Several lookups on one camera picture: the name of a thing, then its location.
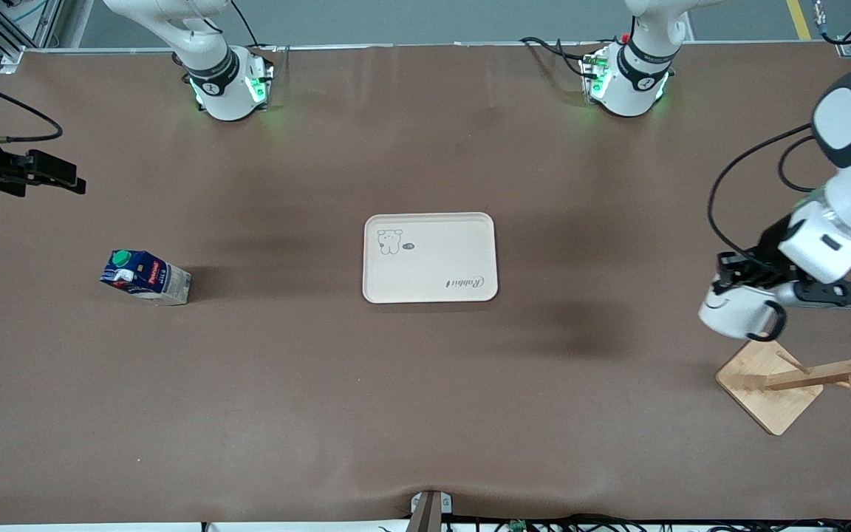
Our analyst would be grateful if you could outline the aluminium frame with black struts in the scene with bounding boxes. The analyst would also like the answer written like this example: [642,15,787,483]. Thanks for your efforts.
[0,0,64,75]

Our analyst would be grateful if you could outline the wooden cup stand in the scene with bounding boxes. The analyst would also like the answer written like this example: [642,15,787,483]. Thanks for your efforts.
[715,331,851,437]

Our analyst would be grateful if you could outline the blue milk carton green cap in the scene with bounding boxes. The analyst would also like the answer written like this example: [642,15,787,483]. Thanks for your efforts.
[99,249,192,307]

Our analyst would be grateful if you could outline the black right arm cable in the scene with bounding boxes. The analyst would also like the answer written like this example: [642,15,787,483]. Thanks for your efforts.
[0,68,64,145]

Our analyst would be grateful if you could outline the beige plastic tray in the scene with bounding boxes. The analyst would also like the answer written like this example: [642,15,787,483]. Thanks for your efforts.
[362,212,499,304]

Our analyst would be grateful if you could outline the white smiley cup black handle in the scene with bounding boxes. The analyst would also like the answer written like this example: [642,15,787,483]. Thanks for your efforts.
[698,284,789,343]

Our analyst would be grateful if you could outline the grey metal table clamp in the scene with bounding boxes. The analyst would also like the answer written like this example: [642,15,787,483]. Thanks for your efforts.
[409,490,454,532]

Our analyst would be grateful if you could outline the black left base cables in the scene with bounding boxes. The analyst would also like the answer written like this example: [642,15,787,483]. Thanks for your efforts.
[520,35,604,78]

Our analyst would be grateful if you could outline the black right base cable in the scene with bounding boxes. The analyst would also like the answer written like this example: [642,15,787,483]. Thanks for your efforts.
[230,0,278,52]

